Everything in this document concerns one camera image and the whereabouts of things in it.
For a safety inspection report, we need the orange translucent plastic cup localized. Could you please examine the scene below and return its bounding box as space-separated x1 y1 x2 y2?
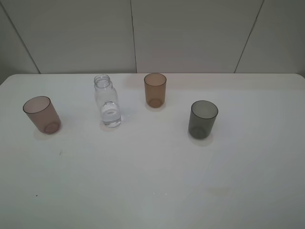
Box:
144 73 167 108

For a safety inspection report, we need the pink translucent plastic cup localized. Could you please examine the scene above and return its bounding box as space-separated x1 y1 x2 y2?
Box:
23 96 61 135

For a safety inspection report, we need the grey translucent plastic cup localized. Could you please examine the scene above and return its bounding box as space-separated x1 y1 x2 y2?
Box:
188 100 219 139

